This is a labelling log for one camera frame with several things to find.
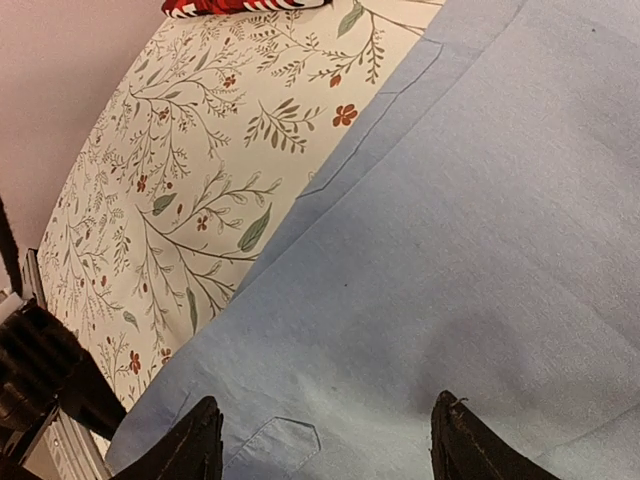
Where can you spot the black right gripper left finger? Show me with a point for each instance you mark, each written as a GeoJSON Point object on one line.
{"type": "Point", "coordinates": [191, 450]}

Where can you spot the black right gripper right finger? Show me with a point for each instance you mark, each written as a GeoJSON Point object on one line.
{"type": "Point", "coordinates": [465, 448]}

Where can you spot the light blue long sleeve shirt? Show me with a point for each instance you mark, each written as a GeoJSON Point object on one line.
{"type": "Point", "coordinates": [476, 231]}

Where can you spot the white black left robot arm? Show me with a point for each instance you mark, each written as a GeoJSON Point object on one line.
{"type": "Point", "coordinates": [44, 369]}

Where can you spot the floral patterned table cloth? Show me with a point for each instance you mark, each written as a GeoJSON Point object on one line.
{"type": "Point", "coordinates": [218, 125]}

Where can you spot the red black plaid shirt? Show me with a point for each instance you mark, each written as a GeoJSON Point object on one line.
{"type": "Point", "coordinates": [192, 8]}

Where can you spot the aluminium front rail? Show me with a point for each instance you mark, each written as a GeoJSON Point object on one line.
{"type": "Point", "coordinates": [71, 445]}

